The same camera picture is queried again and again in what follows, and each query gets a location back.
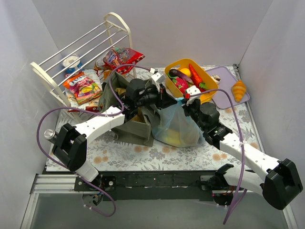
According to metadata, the brown paper snack bag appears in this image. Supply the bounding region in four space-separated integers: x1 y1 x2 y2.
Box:
115 87 144 123

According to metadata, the light blue plastic bag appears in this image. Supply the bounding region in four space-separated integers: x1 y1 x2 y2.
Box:
152 100 204 148

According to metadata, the green canvas tote bag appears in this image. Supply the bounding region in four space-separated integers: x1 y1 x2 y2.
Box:
99 73 154 147

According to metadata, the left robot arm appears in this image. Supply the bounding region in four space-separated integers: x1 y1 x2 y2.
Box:
44 79 177 183

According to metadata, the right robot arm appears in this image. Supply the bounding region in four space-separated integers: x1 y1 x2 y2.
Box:
183 98 303 210

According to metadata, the yellow plastic fruit basket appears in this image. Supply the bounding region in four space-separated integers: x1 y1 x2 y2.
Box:
164 58 218 98

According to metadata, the pink dragon fruit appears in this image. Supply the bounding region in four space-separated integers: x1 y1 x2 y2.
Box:
172 77 189 94

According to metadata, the purple eggplant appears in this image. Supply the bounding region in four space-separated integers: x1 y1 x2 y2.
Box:
168 69 193 84

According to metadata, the red chili pepper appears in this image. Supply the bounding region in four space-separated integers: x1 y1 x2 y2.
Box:
189 64 210 92

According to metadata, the chocolate white donut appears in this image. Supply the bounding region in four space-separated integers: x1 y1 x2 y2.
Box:
211 74 221 84

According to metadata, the purple tray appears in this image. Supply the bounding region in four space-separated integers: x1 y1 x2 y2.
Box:
206 66 250 109

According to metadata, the red snack bag lower shelf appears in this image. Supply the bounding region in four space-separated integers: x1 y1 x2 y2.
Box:
103 47 145 70

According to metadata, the orange croissant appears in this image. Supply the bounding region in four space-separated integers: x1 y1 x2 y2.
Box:
231 80 247 103

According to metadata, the colourful fruit candy bag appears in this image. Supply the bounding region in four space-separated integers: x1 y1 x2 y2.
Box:
63 72 102 104

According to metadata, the blue white tin can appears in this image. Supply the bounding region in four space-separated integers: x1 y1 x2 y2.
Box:
62 55 82 73

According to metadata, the white metal shelf rack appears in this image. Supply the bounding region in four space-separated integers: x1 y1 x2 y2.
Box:
30 12 145 106

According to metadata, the dark drink can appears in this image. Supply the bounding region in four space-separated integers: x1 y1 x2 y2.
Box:
44 129 58 144

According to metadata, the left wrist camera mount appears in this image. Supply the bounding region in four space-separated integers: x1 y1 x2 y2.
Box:
150 68 165 91

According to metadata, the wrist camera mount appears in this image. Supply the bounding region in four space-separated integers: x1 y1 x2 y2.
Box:
184 85 201 106
150 68 165 91

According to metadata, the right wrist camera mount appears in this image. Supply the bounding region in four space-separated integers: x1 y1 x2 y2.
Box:
184 85 201 106

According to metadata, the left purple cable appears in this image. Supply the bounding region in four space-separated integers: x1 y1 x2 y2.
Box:
36 63 158 217

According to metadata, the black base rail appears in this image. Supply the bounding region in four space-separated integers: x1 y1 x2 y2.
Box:
73 170 246 201

